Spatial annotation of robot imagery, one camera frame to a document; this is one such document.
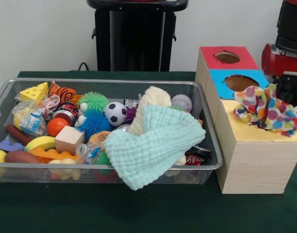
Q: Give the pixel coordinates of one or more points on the cream knitted cloth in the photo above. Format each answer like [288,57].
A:
[155,97]

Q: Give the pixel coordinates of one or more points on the dark green tablecloth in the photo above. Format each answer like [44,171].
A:
[138,208]

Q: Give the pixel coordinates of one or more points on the black and white soccer ball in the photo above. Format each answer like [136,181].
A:
[115,112]

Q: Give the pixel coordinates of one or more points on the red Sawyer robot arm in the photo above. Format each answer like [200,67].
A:
[291,26]

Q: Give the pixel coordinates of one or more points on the yellow cheese wedge toy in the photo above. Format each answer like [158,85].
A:
[34,91]

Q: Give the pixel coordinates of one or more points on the orange tiger plush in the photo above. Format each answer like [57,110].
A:
[62,93]

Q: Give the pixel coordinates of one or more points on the blue spiky toy with eyes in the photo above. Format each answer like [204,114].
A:
[92,123]

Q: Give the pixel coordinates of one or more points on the wooden box with three holes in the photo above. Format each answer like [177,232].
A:
[255,167]

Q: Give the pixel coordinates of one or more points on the colourful spotted cloth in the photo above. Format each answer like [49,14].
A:
[274,116]

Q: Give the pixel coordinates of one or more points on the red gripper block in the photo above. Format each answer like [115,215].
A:
[282,65]

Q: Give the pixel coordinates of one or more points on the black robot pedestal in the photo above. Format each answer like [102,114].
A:
[134,41]

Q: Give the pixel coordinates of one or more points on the yellow toy banana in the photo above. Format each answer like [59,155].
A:
[40,143]

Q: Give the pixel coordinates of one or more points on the shallow mesh bin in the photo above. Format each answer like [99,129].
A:
[114,88]

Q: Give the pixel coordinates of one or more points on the white toy baseball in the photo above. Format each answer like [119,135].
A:
[182,103]

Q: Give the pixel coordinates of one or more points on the light blue knitted cloth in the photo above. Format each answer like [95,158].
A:
[151,145]

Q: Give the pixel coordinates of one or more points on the orange-red ball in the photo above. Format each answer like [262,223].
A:
[56,126]

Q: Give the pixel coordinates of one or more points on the green spiky ball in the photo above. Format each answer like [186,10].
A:
[94,100]

